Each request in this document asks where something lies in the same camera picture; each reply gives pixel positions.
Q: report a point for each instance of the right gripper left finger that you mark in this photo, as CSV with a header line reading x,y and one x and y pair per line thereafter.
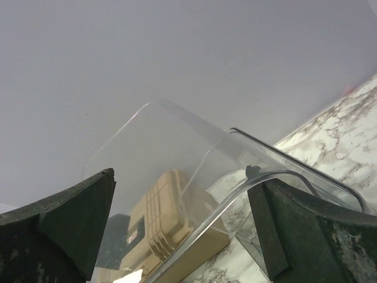
x,y
57,238

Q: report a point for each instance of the tan plastic toolbox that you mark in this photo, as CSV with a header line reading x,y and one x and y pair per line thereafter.
x,y
156,226

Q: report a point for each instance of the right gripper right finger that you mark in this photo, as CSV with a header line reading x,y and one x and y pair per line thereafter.
x,y
295,236

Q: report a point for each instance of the clear acrylic makeup organizer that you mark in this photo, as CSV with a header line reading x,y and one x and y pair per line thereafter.
x,y
162,136

